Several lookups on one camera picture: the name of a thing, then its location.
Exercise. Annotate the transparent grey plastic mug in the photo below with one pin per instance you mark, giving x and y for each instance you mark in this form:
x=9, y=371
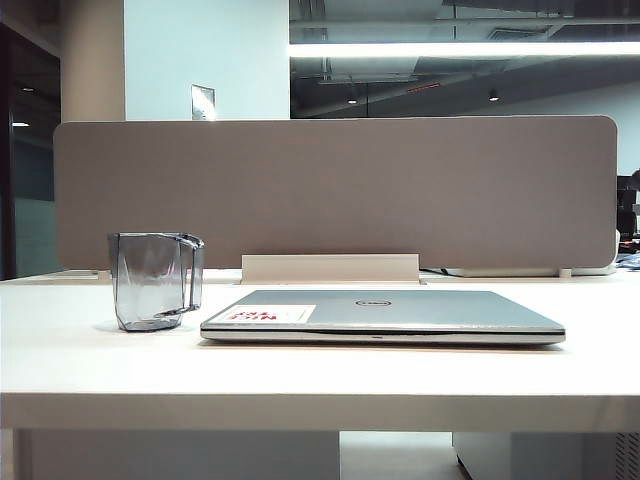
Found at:
x=145, y=280

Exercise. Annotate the silver closed laptop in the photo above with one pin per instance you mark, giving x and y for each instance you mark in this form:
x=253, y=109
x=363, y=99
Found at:
x=425, y=311

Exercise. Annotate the brown fabric desk partition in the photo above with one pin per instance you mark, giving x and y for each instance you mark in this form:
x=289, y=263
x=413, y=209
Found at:
x=350, y=190

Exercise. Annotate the white sticker with red letters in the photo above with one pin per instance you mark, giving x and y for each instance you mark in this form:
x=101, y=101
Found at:
x=270, y=314

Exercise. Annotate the round ceiling spotlight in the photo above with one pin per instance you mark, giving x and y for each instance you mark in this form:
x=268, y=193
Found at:
x=493, y=96
x=352, y=100

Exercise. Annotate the red ceiling sign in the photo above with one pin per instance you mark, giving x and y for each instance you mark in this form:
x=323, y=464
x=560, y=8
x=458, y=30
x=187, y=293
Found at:
x=424, y=88

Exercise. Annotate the white tray behind partition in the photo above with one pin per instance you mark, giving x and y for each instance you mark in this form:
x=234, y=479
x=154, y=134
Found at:
x=510, y=271

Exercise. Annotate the long linear ceiling light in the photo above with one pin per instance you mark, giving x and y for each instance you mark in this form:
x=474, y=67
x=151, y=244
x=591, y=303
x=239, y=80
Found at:
x=450, y=49

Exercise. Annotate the white desk support panel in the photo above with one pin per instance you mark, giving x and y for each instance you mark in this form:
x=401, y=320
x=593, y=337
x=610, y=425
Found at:
x=175, y=457

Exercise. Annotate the black office chair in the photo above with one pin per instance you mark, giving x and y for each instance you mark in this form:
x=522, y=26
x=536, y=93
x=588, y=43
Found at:
x=629, y=220

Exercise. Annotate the blue fabric item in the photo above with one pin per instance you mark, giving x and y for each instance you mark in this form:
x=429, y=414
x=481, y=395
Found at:
x=630, y=261

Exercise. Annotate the metal ceiling duct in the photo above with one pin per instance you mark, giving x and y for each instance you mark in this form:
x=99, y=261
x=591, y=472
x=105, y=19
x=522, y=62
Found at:
x=370, y=70

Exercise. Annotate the framed wall notice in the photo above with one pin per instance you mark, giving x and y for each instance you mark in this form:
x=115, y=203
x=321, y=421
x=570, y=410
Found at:
x=202, y=102

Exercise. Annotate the white partition mounting bracket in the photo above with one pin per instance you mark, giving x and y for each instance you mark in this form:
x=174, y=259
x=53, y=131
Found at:
x=103, y=274
x=565, y=273

